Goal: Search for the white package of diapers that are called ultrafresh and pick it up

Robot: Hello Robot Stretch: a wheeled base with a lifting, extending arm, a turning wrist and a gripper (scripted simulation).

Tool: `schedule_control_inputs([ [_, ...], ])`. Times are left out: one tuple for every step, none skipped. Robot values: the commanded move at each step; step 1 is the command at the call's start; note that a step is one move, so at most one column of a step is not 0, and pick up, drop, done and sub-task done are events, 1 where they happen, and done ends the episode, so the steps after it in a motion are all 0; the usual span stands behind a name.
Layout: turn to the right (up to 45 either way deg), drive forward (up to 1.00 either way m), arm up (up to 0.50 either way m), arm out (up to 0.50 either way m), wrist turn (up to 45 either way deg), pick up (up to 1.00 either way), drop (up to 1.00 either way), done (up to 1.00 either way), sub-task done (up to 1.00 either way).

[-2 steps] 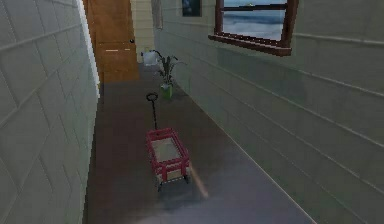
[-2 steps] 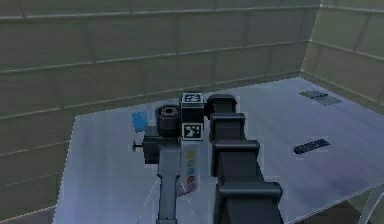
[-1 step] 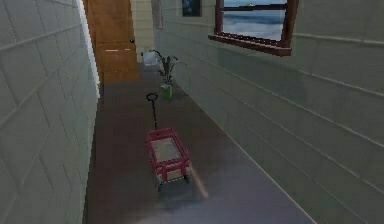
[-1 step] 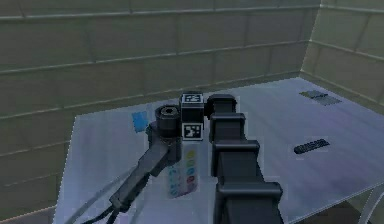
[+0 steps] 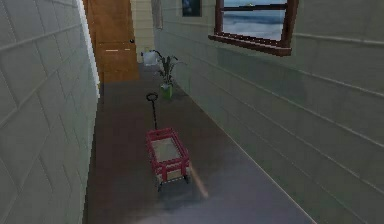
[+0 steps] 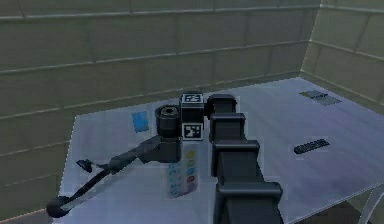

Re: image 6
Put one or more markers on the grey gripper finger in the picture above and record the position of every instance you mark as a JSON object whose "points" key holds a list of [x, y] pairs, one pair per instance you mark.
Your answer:
{"points": [[90, 181], [84, 165]]}

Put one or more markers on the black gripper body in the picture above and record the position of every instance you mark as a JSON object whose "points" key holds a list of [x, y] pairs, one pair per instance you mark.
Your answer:
{"points": [[168, 123]]}

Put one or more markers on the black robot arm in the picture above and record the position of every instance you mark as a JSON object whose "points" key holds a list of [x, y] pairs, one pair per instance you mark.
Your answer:
{"points": [[240, 160]]}

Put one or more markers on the white package with coloured dots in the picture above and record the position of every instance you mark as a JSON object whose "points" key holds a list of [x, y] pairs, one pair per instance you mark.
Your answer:
{"points": [[182, 173]]}

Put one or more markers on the small blue flat packet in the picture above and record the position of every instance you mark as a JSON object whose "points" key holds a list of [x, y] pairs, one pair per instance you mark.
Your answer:
{"points": [[140, 121]]}

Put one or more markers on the black remote control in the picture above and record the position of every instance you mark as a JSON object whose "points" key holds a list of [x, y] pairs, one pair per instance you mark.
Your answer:
{"points": [[311, 146]]}

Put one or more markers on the grey flat rectangular pad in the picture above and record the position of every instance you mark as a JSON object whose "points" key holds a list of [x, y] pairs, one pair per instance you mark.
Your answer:
{"points": [[320, 97]]}

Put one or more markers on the pale grey table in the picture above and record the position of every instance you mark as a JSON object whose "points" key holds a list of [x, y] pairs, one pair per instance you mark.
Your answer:
{"points": [[316, 186]]}

